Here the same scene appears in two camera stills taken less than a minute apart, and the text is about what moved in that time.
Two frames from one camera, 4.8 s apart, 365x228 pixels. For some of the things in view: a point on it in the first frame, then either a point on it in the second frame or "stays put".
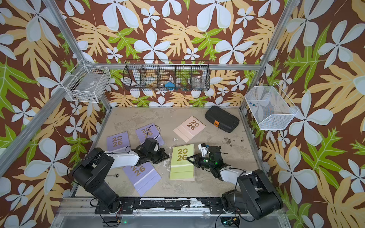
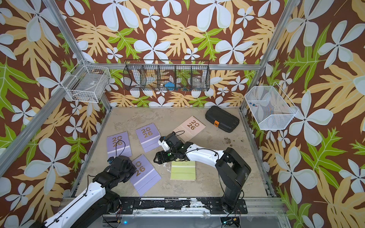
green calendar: (181, 168) stays put
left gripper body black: (150, 154) to (131, 170)
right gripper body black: (208, 163) to (170, 155)
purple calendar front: (143, 176) stays put
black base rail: (167, 206) stays put
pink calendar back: (188, 129) stays put
